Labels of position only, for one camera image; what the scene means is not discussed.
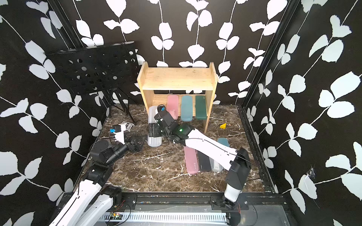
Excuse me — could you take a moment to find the white slotted vent strip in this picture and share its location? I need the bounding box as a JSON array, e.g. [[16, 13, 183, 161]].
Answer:
[[98, 212, 229, 223]]

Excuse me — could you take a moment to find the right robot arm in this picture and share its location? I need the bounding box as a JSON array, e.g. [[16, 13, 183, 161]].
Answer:
[[148, 123, 252, 210]]

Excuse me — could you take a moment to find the clear frosted pencil case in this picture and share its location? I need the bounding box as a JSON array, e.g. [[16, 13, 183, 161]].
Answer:
[[148, 106, 162, 147]]

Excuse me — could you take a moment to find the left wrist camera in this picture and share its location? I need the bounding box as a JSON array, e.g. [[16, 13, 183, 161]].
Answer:
[[110, 124, 126, 145]]

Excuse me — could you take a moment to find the dark green pencil case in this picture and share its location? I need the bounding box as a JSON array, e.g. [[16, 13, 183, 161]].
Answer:
[[195, 95, 207, 120]]

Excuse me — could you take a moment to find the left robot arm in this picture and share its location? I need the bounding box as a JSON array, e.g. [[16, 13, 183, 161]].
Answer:
[[50, 132, 147, 226]]

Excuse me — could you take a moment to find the small circuit board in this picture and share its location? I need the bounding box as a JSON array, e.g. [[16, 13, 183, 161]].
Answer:
[[108, 212, 123, 221]]

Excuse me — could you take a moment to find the dark grey pencil case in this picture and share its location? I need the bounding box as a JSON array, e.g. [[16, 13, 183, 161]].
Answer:
[[197, 151, 212, 172]]

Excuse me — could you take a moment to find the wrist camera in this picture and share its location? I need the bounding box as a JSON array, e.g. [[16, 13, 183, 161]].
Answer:
[[110, 124, 126, 145], [154, 105, 179, 131]]

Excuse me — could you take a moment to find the small yellow block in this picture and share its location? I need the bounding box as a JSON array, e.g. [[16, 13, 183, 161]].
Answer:
[[219, 123, 226, 130]]

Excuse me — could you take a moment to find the wooden two-tier shelf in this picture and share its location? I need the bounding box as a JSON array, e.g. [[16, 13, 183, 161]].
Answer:
[[137, 62, 218, 133]]

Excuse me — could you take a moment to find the teal pencil case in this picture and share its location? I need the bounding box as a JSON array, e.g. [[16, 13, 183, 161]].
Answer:
[[181, 95, 193, 122]]

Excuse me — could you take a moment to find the frosted white pencil case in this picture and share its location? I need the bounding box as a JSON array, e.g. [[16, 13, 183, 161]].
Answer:
[[209, 158, 224, 172]]

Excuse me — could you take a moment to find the small pink pencil case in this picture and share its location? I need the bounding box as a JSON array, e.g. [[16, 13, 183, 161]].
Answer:
[[166, 95, 179, 120]]

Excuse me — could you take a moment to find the black perforated music stand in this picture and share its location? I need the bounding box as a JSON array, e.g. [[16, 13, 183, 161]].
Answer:
[[46, 41, 139, 116]]

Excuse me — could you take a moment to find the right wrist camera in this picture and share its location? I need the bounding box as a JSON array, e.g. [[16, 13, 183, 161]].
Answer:
[[154, 105, 179, 131]]

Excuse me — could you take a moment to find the playing card box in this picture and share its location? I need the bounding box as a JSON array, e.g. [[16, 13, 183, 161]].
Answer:
[[120, 121, 134, 131]]

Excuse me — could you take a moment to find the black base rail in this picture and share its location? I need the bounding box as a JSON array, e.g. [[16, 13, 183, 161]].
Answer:
[[56, 192, 289, 211]]

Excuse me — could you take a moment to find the light blue pencil case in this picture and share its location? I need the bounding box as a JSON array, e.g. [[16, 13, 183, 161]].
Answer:
[[217, 138, 230, 147]]

